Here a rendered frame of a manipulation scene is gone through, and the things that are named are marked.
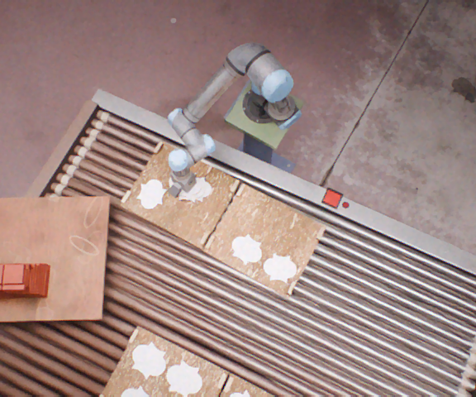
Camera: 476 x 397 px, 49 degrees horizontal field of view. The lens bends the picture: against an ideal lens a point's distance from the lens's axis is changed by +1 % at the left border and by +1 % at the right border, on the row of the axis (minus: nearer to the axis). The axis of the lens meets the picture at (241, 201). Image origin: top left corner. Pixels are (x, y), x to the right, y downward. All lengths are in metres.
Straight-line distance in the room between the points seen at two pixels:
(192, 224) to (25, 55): 2.16
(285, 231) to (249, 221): 0.16
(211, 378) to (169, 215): 0.69
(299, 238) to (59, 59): 2.31
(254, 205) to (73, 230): 0.76
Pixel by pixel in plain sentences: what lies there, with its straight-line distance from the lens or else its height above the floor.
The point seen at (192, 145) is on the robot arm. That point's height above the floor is 1.27.
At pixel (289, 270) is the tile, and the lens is 2.19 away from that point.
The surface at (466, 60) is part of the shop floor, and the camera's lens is 4.02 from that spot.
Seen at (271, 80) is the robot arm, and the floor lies 1.52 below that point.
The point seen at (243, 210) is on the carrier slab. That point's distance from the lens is 2.25.
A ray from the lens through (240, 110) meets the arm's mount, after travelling 2.47.
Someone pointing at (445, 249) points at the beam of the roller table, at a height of 0.92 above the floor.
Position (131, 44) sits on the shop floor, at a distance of 3.84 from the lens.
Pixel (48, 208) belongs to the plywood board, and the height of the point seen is 1.04.
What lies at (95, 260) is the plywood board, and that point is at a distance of 2.16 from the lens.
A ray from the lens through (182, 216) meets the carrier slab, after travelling 2.25.
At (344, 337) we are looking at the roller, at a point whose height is 0.92.
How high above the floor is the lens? 3.08
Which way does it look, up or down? 72 degrees down
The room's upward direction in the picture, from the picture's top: 2 degrees clockwise
